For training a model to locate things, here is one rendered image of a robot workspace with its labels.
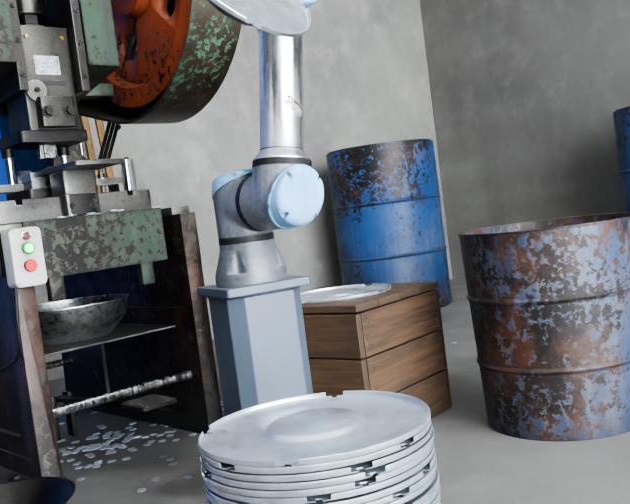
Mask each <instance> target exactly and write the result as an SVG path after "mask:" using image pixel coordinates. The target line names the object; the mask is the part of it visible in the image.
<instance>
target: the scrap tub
mask: <svg viewBox="0 0 630 504"><path fill-rule="evenodd" d="M457 235H458V236H459V240H460V246H461V253H462V259H463V265H464V272H465V278H466V285H467V291H468V294H467V296H466V298H467V300H468V301H469V304H470V310H471V316H472V323H473V329H474V335H475V342H476V348H477V354H478V356H477V359H476V361H477V363H478V364H479V367H480V374H481V380H482V386H483V393H484V399H485V405H486V412H487V418H488V424H489V426H490V427H491V428H492V429H493V430H495V431H497V432H499V433H501V434H504V435H507V436H511V437H515V438H520V439H526V440H535V441H552V442H566V441H584V440H593V439H601V438H606V437H611V436H616V435H620V434H624V433H627V432H630V213H607V214H594V215H583V216H572V217H562V218H553V219H544V220H535V221H527V222H519V223H512V224H504V225H497V226H491V227H484V228H478V229H473V230H468V231H463V232H460V233H457Z"/></svg>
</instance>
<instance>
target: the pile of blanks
mask: <svg viewBox="0 0 630 504"><path fill-rule="evenodd" d="M433 440H434V429H433V427H432V422H431V416H430V420H429V422H428V424H427V425H426V426H425V428H423V429H422V430H421V431H420V432H418V433H417V434H415V435H414V436H412V437H410V438H408V439H406V440H404V441H402V442H400V443H398V444H395V445H393V446H390V447H387V448H385V449H382V450H379V451H375V452H372V453H369V454H365V455H361V456H357V457H353V458H348V459H343V460H338V461H333V462H326V463H320V464H312V465H302V466H291V465H286V466H285V467H250V466H239V465H232V464H227V463H222V462H219V461H216V460H213V459H211V458H209V457H207V456H205V455H204V454H203V453H202V452H201V450H200V449H199V446H198V449H199V454H200V460H201V463H202V464H201V473H202V476H203V480H204V488H205V491H206V498H205V500H206V504H441V503H440V500H441V496H440V484H439V479H440V477H439V470H438V468H437V458H436V453H435V448H434V443H433Z"/></svg>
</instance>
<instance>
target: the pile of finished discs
mask: <svg viewBox="0 0 630 504"><path fill-rule="evenodd" d="M390 289H391V285H390V284H384V283H372V285H370V286H368V287H367V286H365V284H355V285H344V286H336V287H329V288H322V289H316V290H310V291H305V292H301V293H300V296H301V303H302V304H310V303H324V302H333V301H341V300H349V299H355V298H361V297H366V296H371V295H375V294H379V293H383V292H386V291H388V290H390ZM306 302H307V303H306Z"/></svg>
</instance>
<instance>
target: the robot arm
mask: <svg viewBox="0 0 630 504"><path fill-rule="evenodd" d="M207 1H208V2H209V3H210V4H211V5H212V6H214V7H215V8H216V9H217V10H218V11H220V12H221V13H223V14H224V15H225V16H227V17H229V18H230V19H232V20H234V21H236V22H238V23H240V24H243V25H246V26H252V27H253V24H252V23H250V22H249V23H250V25H249V24H247V23H245V22H243V21H241V20H240V19H238V18H236V17H234V16H233V15H231V14H229V13H228V12H226V11H225V10H223V9H222V8H220V7H219V6H217V5H216V4H214V3H213V2H212V1H210V0H207ZM256 29H257V30H258V32H259V97H260V152H259V153H258V154H257V155H256V156H255V157H254V158H253V160H252V168H245V169H240V170H235V171H232V172H227V173H224V174H222V175H220V176H218V177H216V178H215V179H214V180H213V182H212V200H213V203H214V210H215V218H216V225H217V233H218V240H219V248H220V252H219V258H218V263H217V269H216V275H215V281H216V287H218V288H228V287H240V286H248V285H256V284H262V283H268V282H274V281H279V280H283V279H286V278H288V274H287V268H286V265H285V263H284V261H283V259H282V257H281V255H280V253H279V250H278V248H277V246H276V244H275V239H274V231H273V230H277V229H293V228H296V227H299V226H303V225H306V224H308V223H309V222H311V221H312V220H313V219H314V218H315V217H316V216H317V215H318V213H319V211H320V209H321V207H322V204H323V200H324V187H323V183H322V180H321V178H319V177H318V176H319V174H318V173H317V172H316V171H315V170H314V169H313V168H312V161H311V158H310V157H309V156H308V155H307V154H306V153H305V152H304V136H303V55H302V35H300V36H297V37H283V36H278V35H274V34H271V33H268V32H265V31H263V30H260V29H258V28H256Z"/></svg>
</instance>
